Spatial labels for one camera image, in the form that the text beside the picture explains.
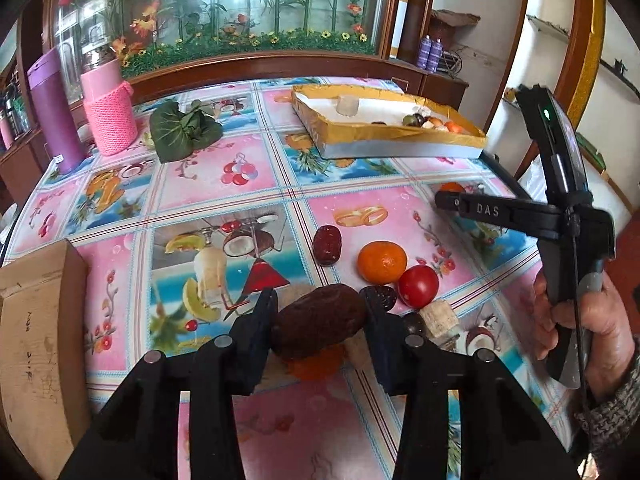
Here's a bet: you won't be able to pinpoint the red tomato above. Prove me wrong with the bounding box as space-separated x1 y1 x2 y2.
396 266 439 310

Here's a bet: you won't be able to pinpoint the large red jujube date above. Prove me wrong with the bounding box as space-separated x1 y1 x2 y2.
270 284 367 360

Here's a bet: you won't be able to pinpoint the person's right hand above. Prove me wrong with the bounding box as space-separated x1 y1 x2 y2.
530 270 639 403

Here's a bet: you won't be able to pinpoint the mandarin orange far right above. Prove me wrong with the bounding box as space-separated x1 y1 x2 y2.
440 182 465 193

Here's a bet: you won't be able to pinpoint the mandarin orange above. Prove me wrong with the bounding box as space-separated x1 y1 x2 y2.
356 240 408 285
440 182 465 193
286 344 347 382

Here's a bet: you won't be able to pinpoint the brown cardboard tray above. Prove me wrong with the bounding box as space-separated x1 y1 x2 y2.
1 240 90 479

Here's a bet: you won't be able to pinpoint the wooden cabinet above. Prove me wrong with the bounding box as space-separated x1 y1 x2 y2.
386 58 469 110

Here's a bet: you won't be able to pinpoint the mandarin orange centre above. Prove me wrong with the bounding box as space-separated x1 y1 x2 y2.
356 240 408 285

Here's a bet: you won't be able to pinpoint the dark wrinkled date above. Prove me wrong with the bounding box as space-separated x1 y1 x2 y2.
359 285 398 312

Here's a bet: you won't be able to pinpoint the mandarin orange front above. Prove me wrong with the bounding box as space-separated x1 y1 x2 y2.
286 344 347 382

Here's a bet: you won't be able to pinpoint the purple cans on cabinet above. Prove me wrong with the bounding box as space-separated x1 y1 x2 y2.
416 36 442 74

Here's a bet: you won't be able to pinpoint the small red date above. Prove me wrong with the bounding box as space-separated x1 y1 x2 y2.
312 226 342 266

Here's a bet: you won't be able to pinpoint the yellow gift box tray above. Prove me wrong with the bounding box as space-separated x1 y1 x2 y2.
291 84 487 159

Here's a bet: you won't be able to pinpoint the floral fruit print tablecloth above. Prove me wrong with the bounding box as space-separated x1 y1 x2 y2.
2 77 576 480

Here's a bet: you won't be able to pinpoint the green leafy vegetable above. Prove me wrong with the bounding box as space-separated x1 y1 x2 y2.
149 100 222 164

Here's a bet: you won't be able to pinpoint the pink knitted sleeve bottle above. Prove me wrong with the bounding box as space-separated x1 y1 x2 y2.
80 44 138 156

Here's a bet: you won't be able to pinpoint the purple thermos bottle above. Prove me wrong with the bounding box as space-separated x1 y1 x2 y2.
27 49 86 174

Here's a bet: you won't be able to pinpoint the glass floral partition screen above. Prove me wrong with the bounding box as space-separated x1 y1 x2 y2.
51 0 388 79

